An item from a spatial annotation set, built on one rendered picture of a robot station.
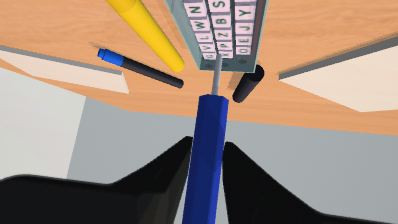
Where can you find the grey keyboard with white letter keys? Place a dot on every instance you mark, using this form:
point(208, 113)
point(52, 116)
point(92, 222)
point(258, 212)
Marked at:
point(233, 28)

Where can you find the white sheet of paper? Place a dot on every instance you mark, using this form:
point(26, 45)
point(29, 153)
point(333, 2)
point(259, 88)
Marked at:
point(59, 69)

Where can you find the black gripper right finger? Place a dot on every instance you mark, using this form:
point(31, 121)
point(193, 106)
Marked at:
point(252, 196)

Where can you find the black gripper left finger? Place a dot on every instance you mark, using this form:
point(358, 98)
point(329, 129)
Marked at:
point(149, 195)

